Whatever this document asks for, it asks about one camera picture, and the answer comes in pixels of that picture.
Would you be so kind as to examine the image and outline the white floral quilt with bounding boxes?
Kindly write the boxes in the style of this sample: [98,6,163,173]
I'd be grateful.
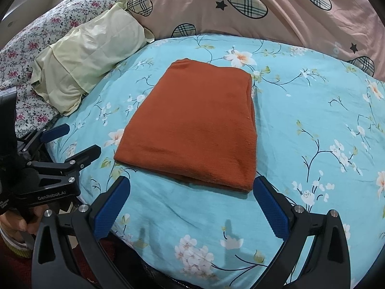
[0,0,142,139]

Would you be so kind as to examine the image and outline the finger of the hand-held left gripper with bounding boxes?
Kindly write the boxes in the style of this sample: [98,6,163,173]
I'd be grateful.
[62,144,102,177]
[16,124,71,157]

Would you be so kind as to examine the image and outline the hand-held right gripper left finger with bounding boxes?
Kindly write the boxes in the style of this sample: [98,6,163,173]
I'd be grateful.
[32,176,133,289]

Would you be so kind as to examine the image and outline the orange knit sweater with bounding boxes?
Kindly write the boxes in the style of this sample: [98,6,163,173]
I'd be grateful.
[114,58,257,194]

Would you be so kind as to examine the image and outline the pale yellow pillow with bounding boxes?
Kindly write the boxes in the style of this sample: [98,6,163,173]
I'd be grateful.
[30,1,155,116]

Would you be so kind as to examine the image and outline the pink quilt with plaid hearts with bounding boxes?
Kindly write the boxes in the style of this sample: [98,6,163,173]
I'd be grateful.
[125,0,385,82]

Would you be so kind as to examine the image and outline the light blue floral bedsheet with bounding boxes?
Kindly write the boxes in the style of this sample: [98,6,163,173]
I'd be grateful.
[45,33,385,288]

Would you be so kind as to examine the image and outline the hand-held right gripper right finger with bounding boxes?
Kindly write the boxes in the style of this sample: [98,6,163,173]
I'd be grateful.
[253,175,352,289]

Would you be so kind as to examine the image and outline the person's left hand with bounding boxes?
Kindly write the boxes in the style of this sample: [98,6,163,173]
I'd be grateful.
[0,205,46,243]

